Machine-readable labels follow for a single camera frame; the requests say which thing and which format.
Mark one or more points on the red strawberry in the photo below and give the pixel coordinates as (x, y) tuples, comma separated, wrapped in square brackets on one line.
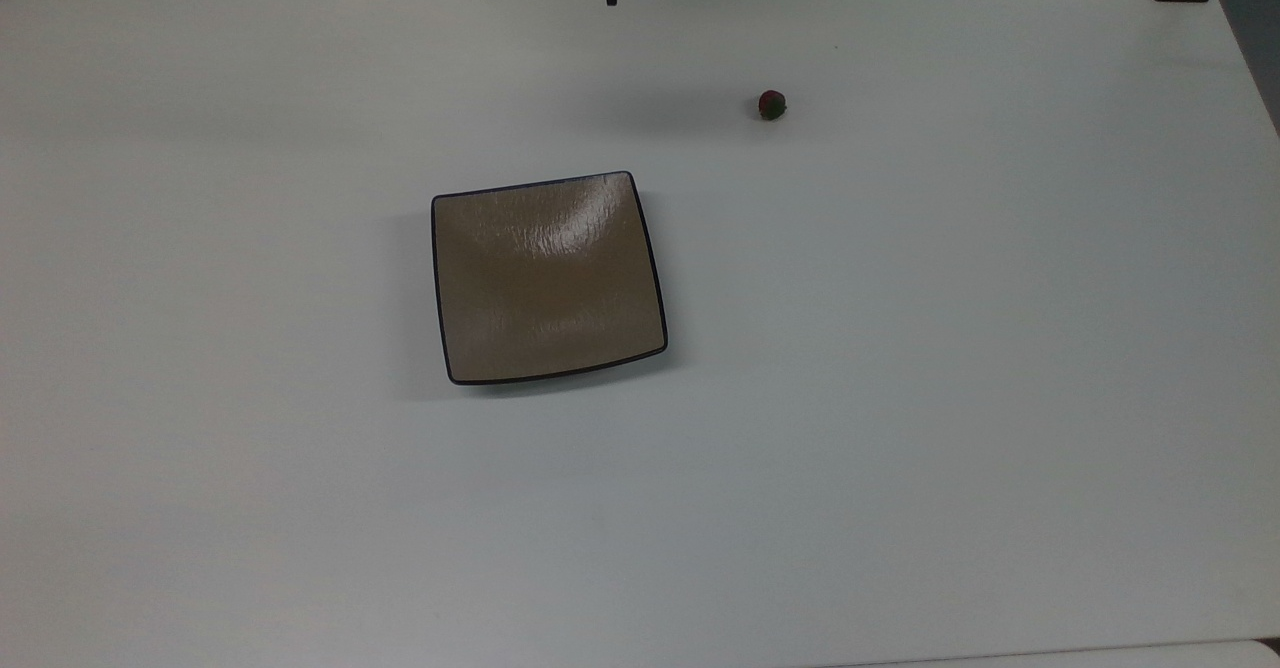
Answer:
[(771, 105)]

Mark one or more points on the square brown ceramic plate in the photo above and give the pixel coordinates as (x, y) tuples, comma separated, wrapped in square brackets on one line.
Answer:
[(548, 278)]

